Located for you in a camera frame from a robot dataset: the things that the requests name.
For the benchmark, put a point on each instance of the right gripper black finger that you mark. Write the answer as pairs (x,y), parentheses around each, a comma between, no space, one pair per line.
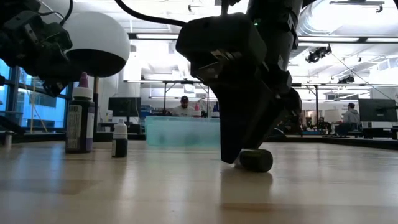
(239,124)

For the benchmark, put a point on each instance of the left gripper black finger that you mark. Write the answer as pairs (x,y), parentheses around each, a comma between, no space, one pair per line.
(76,73)

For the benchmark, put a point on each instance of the large blue-capped colouring bottle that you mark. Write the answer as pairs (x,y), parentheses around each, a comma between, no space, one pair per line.
(215,113)

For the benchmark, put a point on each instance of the small green colouring bottle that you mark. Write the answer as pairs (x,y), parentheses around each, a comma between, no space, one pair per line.
(258,160)

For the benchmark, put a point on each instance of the large purple-capped colouring bottle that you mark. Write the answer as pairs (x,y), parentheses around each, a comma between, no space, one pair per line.
(88,124)

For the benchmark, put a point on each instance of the small dark colouring bottle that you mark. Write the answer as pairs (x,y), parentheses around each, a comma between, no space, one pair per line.
(119,149)

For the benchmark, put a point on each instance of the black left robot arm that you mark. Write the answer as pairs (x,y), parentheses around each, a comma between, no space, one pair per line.
(9,9)

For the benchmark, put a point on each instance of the large window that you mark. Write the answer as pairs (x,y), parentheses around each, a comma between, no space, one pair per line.
(40,105)

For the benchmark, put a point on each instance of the black ceiling spotlight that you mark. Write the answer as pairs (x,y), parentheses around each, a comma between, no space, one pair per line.
(317,55)

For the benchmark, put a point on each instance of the white globe lamp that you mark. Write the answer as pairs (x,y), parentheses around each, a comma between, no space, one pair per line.
(99,34)

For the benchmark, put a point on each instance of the person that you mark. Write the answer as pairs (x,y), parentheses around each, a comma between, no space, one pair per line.
(183,111)
(351,116)

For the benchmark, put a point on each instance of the black monitor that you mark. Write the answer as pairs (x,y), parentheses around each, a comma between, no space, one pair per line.
(124,107)
(377,110)

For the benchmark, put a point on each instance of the small white cylinder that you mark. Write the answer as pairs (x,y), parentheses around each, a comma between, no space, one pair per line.
(8,140)

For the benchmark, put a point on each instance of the silver ventilation duct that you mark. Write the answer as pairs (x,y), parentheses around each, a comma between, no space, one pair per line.
(314,15)

